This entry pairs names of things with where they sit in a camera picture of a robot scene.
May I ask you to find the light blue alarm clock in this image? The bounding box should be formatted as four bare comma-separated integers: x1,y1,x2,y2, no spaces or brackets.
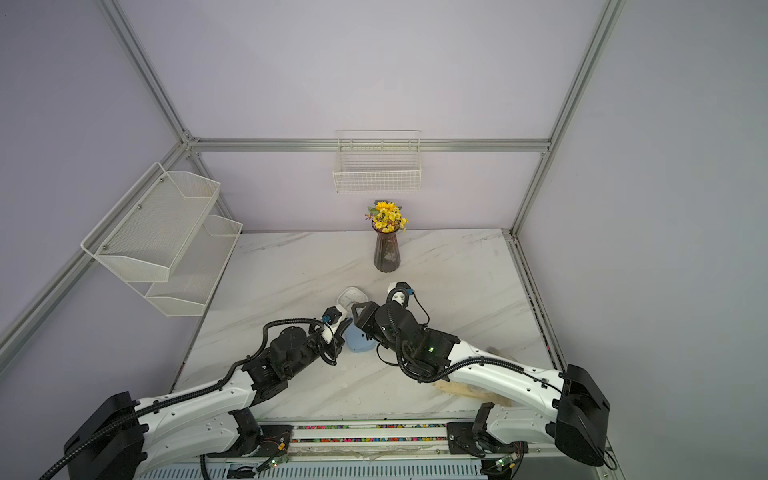
344,323,377,353

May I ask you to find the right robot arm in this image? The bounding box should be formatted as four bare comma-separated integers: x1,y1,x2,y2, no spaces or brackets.
352,300,610,467

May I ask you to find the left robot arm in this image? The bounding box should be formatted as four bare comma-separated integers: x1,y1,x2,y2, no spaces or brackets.
44,319,349,479

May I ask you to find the cream work glove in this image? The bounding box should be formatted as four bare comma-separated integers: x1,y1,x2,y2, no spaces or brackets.
433,379,519,407

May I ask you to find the dark glass vase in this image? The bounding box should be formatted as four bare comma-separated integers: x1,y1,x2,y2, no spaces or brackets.
372,225,401,273

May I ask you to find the yellow flower bouquet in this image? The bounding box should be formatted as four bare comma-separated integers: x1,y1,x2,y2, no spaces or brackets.
366,201,409,234

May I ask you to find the white two-tier mesh shelf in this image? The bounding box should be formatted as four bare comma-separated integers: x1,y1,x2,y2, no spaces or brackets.
81,163,243,317

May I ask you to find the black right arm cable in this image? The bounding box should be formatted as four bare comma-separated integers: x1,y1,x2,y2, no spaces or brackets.
374,287,568,397

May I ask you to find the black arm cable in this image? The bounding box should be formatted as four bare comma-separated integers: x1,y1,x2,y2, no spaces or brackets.
374,287,568,397
38,317,328,480

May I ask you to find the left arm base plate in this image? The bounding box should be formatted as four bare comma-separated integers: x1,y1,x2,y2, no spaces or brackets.
207,423,294,458

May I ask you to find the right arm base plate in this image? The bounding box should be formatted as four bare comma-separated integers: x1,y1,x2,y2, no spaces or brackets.
446,422,529,458

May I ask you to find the aluminium front rail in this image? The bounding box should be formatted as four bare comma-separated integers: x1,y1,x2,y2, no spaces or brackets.
137,418,623,479

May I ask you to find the white wire wall basket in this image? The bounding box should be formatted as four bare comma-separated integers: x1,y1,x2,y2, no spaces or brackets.
333,129,422,194

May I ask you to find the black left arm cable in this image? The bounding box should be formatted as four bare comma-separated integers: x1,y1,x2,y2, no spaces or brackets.
38,317,328,480

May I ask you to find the aluminium frame profile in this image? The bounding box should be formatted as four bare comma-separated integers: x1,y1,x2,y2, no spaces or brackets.
0,0,628,421

